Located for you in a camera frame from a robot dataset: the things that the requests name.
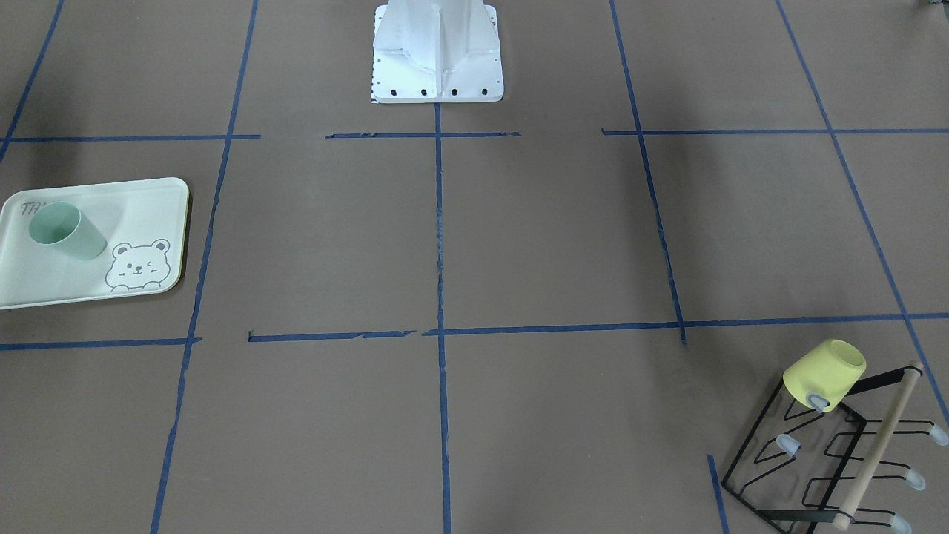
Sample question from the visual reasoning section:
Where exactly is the yellow cup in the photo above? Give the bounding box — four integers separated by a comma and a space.
782, 339, 867, 413

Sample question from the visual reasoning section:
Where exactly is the white bear tray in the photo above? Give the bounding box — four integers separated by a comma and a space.
1, 178, 190, 309

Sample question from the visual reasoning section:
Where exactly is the white pedestal column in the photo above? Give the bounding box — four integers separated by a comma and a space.
371, 1, 505, 104

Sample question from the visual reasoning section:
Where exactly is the pale green cup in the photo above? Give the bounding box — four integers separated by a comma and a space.
27, 202, 108, 260

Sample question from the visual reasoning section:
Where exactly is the black wire cup rack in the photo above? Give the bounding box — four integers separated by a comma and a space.
718, 362, 947, 533

